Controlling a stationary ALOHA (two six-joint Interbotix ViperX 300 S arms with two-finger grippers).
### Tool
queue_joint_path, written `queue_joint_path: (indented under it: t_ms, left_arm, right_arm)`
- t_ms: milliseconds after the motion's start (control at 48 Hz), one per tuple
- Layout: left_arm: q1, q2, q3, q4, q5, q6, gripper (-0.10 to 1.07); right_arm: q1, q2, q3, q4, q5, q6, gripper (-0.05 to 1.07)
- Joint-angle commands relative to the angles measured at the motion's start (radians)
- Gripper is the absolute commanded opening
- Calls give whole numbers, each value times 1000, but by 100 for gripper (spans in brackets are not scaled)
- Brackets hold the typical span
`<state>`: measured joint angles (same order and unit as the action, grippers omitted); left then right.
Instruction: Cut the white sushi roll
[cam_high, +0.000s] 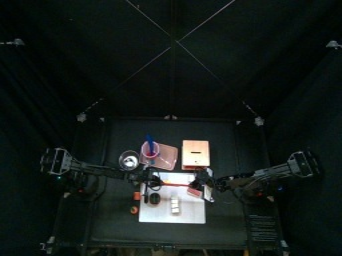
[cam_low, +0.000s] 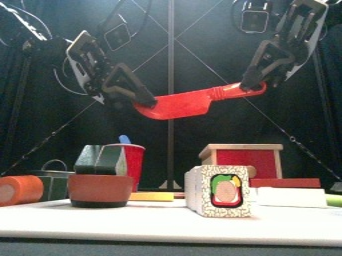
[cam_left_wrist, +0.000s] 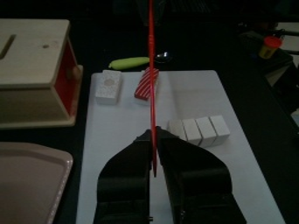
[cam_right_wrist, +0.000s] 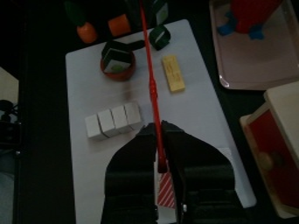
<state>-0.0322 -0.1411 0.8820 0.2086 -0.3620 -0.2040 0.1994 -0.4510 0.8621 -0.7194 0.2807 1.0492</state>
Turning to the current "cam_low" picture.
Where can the silver metal pot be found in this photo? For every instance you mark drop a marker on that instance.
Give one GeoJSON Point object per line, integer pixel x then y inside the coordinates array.
{"type": "Point", "coordinates": [55, 173]}

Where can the white cutting board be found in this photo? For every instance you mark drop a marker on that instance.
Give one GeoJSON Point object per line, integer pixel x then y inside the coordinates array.
{"type": "Point", "coordinates": [155, 223]}

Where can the red plastic cup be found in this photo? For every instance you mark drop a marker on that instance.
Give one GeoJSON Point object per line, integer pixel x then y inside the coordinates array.
{"type": "Point", "coordinates": [135, 166]}

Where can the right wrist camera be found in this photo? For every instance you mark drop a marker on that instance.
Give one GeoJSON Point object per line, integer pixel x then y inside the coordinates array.
{"type": "Point", "coordinates": [254, 20]}

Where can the pink plastic tray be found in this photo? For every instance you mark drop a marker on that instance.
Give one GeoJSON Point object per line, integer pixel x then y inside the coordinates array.
{"type": "Point", "coordinates": [179, 194]}

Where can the black frame post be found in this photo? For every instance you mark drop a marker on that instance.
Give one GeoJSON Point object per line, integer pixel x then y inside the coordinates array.
{"type": "Point", "coordinates": [171, 150]}

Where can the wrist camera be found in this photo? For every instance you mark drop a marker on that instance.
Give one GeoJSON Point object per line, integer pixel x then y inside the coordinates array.
{"type": "Point", "coordinates": [118, 36]}
{"type": "Point", "coordinates": [254, 20]}

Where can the wooden box with slot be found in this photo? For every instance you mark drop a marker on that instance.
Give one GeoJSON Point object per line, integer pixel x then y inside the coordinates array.
{"type": "Point", "coordinates": [249, 160]}

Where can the red plastic toy knife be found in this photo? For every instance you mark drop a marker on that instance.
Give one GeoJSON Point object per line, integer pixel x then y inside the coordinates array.
{"type": "Point", "coordinates": [182, 105]}

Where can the orange cylinder toy roll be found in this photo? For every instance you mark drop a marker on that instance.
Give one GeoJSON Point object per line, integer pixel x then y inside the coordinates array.
{"type": "Point", "coordinates": [21, 190]}

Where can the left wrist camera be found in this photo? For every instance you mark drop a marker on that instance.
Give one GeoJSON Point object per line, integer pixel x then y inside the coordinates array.
{"type": "Point", "coordinates": [118, 36]}

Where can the white toy rice block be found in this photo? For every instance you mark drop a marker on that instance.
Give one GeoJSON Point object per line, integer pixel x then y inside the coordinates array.
{"type": "Point", "coordinates": [291, 197]}

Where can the green toy sushi roll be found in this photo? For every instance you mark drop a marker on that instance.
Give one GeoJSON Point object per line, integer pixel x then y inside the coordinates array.
{"type": "Point", "coordinates": [100, 160]}

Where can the orange-brown toy bowl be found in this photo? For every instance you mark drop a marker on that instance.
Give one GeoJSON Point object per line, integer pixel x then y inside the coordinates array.
{"type": "Point", "coordinates": [100, 190]}

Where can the white toy sushi roll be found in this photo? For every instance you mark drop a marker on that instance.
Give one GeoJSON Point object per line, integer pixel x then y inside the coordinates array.
{"type": "Point", "coordinates": [225, 193]}

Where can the red striped shrimp topping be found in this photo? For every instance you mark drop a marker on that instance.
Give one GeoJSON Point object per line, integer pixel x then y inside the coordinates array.
{"type": "Point", "coordinates": [285, 182]}

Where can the yellow toy egg block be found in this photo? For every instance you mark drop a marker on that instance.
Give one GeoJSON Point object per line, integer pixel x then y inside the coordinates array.
{"type": "Point", "coordinates": [151, 196]}

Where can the grey metal frame bracket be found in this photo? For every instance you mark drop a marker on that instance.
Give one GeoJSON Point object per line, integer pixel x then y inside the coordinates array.
{"type": "Point", "coordinates": [171, 186]}

